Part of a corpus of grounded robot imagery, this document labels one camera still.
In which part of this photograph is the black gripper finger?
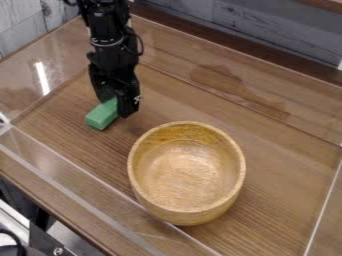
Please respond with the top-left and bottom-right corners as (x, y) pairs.
(88, 64), (115, 103)
(116, 79), (140, 118)

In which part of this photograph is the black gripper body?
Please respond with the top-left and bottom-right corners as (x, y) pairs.
(87, 36), (141, 96)

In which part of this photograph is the green rectangular block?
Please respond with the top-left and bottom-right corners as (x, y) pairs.
(85, 98), (119, 130)

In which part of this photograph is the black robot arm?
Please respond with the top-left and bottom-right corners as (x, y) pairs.
(76, 0), (144, 118)

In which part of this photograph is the brown wooden bowl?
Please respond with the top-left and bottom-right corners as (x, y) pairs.
(127, 121), (247, 226)

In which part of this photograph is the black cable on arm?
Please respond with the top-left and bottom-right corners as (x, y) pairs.
(124, 26), (145, 57)

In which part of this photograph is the clear acrylic tray wall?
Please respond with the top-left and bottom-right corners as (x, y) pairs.
(0, 114), (223, 256)

